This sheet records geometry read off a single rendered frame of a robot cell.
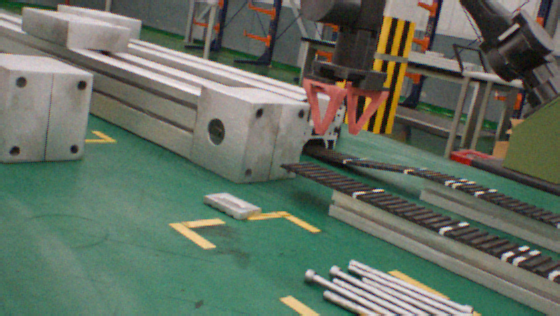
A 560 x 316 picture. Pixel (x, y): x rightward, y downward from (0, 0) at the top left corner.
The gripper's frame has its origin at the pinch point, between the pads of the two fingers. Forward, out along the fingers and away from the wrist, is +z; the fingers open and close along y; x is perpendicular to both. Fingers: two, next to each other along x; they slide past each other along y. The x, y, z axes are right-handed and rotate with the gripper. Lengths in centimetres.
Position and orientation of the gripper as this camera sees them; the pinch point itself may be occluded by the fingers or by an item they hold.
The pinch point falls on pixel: (337, 128)
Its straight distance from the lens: 89.9
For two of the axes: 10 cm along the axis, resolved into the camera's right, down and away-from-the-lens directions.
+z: -1.9, 9.6, 2.3
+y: -6.9, 0.4, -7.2
